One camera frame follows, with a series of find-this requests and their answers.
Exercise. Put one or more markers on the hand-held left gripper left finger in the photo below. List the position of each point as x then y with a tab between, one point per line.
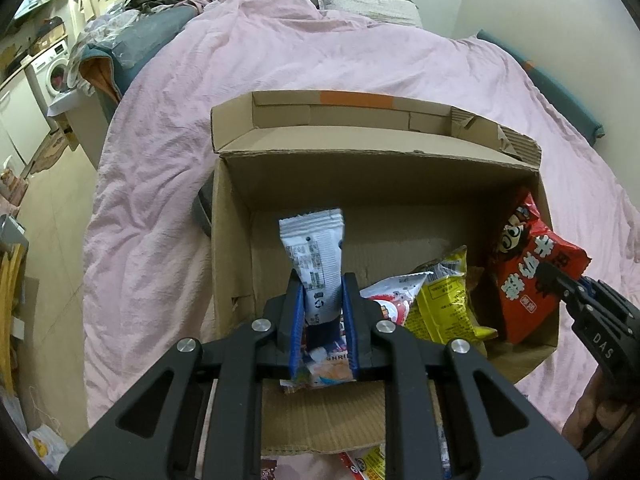
298	330

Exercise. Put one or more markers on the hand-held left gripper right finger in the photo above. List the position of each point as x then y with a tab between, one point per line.
350	330

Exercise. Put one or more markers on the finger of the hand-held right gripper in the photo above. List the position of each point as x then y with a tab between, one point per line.
565	287
607	300

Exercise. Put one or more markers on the red snack bag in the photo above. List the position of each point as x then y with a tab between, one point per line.
530	270

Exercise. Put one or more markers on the white bag red round label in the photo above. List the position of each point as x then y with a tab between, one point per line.
395	290

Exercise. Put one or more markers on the white slim snack packet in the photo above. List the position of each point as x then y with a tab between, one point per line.
312	255

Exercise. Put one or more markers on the yellow snack packet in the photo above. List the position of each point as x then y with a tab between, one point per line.
445	305

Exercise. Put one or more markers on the brown cardboard box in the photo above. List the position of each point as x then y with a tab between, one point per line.
390	185

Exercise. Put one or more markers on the person's right hand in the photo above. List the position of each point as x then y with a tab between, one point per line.
590	410

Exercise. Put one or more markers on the dark grey cloth item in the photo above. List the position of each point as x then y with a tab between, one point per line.
205	210

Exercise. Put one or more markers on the teal bolster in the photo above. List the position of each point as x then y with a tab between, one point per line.
550	85

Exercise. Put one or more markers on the white plastic bag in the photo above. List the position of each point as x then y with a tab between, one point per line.
45	450

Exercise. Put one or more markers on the wooden rack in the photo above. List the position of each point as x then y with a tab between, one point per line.
10	320

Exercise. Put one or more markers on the white storage chest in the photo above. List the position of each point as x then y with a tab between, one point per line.
82	125

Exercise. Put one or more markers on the brown floor rug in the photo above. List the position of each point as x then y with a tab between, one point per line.
47	155

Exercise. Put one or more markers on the grey pillow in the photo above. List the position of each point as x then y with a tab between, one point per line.
365	5

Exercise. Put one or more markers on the teal folded quilt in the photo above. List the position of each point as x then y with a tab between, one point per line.
145	40

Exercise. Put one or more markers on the white kitchen cabinet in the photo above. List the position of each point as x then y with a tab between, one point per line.
20	115

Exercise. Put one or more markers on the white washing machine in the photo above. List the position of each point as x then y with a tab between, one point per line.
50	72

